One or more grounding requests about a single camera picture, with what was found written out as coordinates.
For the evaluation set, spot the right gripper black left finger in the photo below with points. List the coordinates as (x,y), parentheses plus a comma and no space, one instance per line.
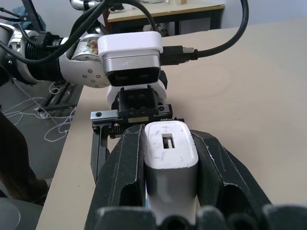
(120,167)

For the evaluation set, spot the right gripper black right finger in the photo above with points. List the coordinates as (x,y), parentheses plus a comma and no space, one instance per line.
(216,172)

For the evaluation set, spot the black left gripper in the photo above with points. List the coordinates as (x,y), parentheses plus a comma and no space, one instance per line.
(139,105)

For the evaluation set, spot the white charger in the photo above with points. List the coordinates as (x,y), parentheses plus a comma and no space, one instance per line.
(168,172)

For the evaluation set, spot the person's dark trouser leg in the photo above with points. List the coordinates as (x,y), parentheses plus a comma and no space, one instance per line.
(14,163)

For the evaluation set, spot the grey rounded body shell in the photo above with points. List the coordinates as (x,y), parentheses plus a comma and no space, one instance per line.
(16,215)

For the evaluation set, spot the background table with black legs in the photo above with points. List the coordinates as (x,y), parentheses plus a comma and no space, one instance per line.
(168,12)

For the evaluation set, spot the blue cloth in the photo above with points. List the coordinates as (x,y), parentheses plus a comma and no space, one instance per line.
(25,14)

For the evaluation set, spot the black metal stand frame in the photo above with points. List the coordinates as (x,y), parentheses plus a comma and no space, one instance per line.
(57,98)

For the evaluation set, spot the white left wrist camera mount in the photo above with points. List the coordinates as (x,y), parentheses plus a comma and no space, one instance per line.
(129,43)

